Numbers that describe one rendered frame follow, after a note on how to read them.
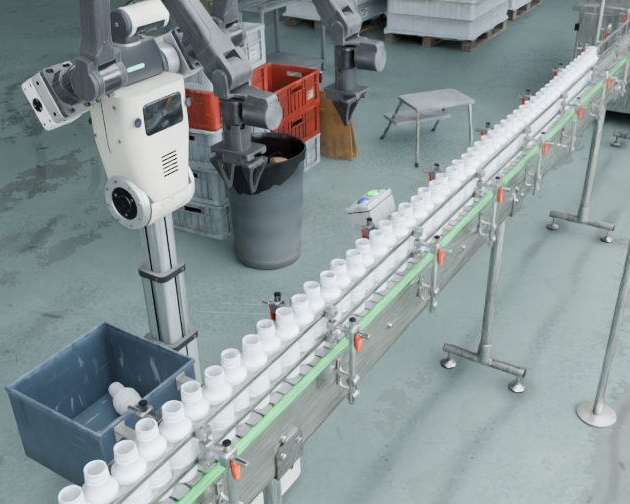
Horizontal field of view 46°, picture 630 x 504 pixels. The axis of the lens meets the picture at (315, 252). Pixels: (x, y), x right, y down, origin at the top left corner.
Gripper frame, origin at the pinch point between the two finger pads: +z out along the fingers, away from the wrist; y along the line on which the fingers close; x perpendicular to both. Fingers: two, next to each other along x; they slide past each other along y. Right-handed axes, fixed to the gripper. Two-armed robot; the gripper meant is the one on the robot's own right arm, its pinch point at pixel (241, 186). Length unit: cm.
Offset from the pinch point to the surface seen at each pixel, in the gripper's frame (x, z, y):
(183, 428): -43, 27, 16
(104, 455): -40, 51, -12
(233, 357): -23.1, 25.7, 12.9
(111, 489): -60, 28, 15
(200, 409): -37.0, 27.5, 15.6
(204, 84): 174, 46, -159
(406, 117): 362, 118, -132
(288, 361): -9.1, 34.8, 16.3
